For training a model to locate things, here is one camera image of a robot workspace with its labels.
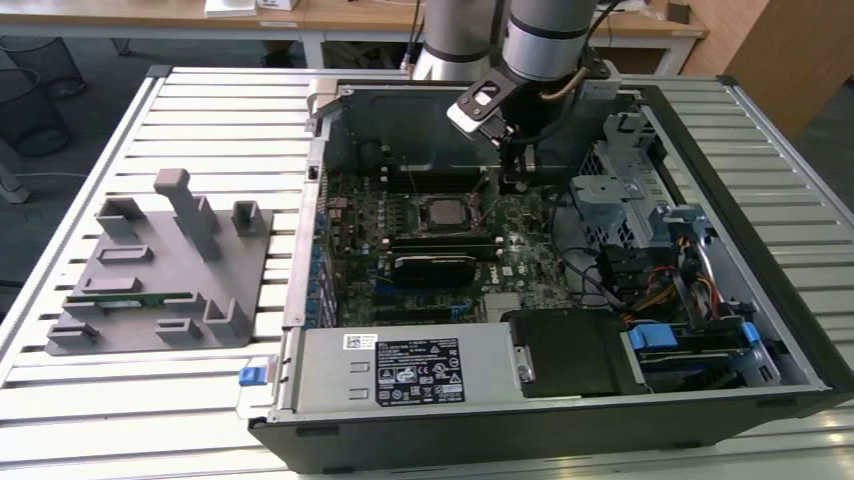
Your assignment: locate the grey parts rack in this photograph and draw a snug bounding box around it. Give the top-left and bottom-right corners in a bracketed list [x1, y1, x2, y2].
[44, 168, 276, 357]

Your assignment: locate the wooden desk white frame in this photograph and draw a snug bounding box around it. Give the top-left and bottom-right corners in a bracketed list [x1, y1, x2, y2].
[0, 0, 710, 76]

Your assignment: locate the silver chipset heatsink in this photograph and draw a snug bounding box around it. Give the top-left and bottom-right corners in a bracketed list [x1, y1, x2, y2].
[483, 293, 523, 322]

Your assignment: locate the silver CPU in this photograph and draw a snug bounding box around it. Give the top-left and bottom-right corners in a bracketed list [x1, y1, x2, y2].
[426, 198, 472, 226]

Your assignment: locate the black graphics card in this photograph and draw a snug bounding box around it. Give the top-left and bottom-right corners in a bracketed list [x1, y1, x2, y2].
[391, 254, 479, 291]

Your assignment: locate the wooden cabinet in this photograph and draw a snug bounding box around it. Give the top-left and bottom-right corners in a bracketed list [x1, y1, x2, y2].
[679, 0, 854, 139]

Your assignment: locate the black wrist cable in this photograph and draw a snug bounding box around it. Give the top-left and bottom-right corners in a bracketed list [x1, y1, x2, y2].
[584, 0, 632, 65]

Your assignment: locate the black RAM slot bank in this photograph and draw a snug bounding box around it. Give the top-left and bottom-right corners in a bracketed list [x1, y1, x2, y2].
[383, 167, 488, 194]
[387, 234, 502, 259]

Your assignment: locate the coloured power wire bundle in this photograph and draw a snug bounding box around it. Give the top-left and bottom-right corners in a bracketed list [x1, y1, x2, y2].
[623, 237, 729, 324]

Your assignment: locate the silver case handle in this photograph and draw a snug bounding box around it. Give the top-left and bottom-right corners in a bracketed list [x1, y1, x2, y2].
[304, 79, 343, 134]

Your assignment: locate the silver drive cage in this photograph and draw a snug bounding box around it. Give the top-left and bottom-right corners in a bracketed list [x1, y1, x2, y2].
[570, 112, 679, 251]

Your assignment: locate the CPU socket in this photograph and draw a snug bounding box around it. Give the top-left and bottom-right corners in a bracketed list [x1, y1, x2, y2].
[414, 193, 487, 237]

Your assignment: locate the green motherboard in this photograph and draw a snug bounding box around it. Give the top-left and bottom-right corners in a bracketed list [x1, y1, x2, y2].
[319, 169, 582, 326]

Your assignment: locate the metal socket cover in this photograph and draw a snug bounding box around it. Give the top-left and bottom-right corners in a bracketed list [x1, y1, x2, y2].
[470, 172, 502, 221]

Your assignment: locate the grey metal foot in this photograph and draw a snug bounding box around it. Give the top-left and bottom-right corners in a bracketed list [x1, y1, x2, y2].
[0, 162, 32, 205]

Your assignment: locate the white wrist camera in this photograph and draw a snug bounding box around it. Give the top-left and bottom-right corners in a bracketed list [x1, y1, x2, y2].
[444, 79, 519, 146]

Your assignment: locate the hard disk in blue carrier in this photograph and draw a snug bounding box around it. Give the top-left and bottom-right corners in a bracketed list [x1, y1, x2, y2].
[626, 319, 766, 396]

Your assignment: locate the silver power supply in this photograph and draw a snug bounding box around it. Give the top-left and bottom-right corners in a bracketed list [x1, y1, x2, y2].
[276, 322, 526, 414]

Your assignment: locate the black expansion slot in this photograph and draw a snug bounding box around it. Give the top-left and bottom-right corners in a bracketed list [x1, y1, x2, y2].
[371, 304, 468, 325]

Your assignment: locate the black PC case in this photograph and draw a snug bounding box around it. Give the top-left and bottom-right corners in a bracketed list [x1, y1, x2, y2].
[247, 74, 854, 474]

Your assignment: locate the grey camera box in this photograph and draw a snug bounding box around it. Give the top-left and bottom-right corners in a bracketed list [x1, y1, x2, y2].
[578, 75, 623, 100]

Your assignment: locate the black mesh waste bin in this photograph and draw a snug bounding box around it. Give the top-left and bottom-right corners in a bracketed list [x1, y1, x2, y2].
[0, 37, 88, 99]
[0, 67, 75, 159]

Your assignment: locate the green RAM stick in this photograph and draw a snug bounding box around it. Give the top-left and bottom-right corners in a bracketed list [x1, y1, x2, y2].
[65, 292, 167, 307]

